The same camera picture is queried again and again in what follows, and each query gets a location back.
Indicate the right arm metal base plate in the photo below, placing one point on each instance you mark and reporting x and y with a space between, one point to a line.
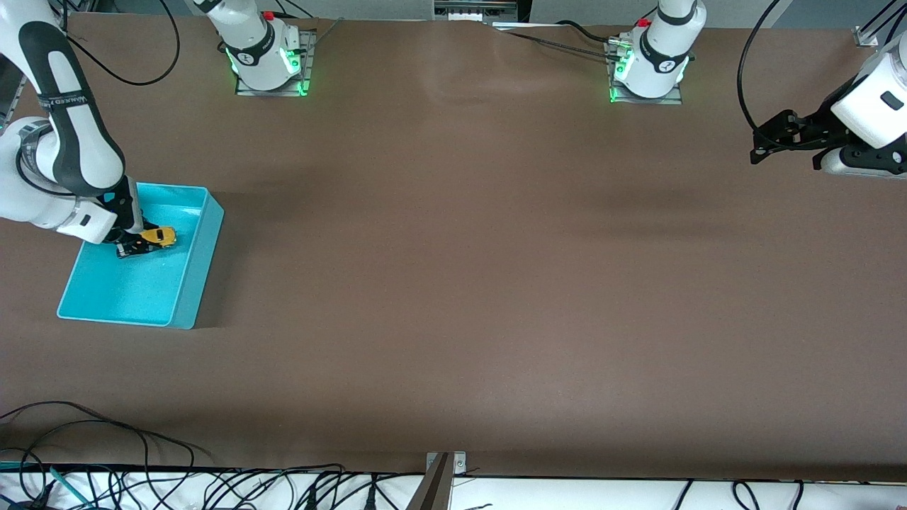
306 71

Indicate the metal clamp bracket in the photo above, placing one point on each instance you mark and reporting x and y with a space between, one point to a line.
459 462

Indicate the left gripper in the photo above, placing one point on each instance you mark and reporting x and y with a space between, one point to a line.
815 126

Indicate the turquoise plastic bin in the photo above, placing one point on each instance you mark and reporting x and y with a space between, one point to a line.
134 290

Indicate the aluminium profile end bracket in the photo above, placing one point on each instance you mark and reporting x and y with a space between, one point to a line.
864 35

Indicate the grey camera mount pole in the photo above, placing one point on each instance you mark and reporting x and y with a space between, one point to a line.
432 489

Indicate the grey power strip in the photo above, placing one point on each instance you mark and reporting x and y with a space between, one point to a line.
475 10

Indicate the yellow toy beetle car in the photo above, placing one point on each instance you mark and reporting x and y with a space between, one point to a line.
161 236

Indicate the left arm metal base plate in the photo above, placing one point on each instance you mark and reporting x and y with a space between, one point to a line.
673 100

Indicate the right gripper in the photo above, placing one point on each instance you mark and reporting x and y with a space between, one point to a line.
130 211

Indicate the aluminium frame rail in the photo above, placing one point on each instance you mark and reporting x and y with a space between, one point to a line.
18 88

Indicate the black power plug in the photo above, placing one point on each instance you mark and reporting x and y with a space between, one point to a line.
312 498
370 496

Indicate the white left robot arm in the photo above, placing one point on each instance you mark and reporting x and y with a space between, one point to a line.
666 49

